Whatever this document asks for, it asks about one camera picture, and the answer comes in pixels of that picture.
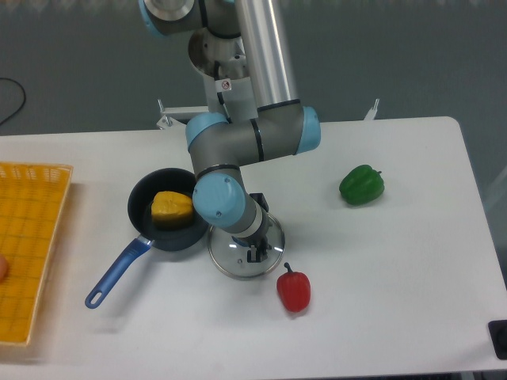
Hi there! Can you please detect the yellow woven basket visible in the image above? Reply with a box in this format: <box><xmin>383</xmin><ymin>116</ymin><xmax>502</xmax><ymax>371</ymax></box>
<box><xmin>1</xmin><ymin>161</ymin><xmax>73</xmax><ymax>347</ymax></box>

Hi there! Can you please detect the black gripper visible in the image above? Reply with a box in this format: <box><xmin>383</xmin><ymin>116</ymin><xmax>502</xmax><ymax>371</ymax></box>
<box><xmin>235</xmin><ymin>192</ymin><xmax>272</xmax><ymax>263</ymax></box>

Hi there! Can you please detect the green bell pepper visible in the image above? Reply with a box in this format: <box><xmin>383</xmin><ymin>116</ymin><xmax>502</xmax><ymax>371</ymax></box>
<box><xmin>339</xmin><ymin>165</ymin><xmax>385</xmax><ymax>206</ymax></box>

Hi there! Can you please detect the red bell pepper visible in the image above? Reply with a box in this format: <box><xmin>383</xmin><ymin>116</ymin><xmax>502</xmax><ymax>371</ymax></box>
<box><xmin>276</xmin><ymin>262</ymin><xmax>311</xmax><ymax>314</ymax></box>

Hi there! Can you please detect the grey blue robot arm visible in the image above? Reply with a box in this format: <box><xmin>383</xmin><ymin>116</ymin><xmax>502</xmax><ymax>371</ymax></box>
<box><xmin>139</xmin><ymin>1</ymin><xmax>321</xmax><ymax>263</ymax></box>

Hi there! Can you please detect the black device at table corner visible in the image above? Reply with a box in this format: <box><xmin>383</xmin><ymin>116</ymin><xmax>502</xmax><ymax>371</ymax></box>
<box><xmin>488</xmin><ymin>320</ymin><xmax>507</xmax><ymax>360</ymax></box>

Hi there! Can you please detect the white table clamp bracket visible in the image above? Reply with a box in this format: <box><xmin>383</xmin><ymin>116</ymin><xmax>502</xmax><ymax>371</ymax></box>
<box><xmin>364</xmin><ymin>98</ymin><xmax>379</xmax><ymax>121</ymax></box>

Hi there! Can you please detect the dark pot with blue handle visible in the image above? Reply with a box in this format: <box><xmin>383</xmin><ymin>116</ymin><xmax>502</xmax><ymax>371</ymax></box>
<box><xmin>85</xmin><ymin>168</ymin><xmax>208</xmax><ymax>309</ymax></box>

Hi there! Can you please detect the yellow bell pepper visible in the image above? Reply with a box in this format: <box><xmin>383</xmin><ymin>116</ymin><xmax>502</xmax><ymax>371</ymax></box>
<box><xmin>151</xmin><ymin>191</ymin><xmax>193</xmax><ymax>230</ymax></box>

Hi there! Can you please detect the black cable on floor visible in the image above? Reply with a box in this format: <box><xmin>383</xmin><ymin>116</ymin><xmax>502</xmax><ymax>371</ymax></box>
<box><xmin>0</xmin><ymin>77</ymin><xmax>27</xmax><ymax>126</ymax></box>

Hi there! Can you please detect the glass pot lid blue knob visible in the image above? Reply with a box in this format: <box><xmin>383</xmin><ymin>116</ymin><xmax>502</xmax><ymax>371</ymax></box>
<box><xmin>207</xmin><ymin>214</ymin><xmax>285</xmax><ymax>280</ymax></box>

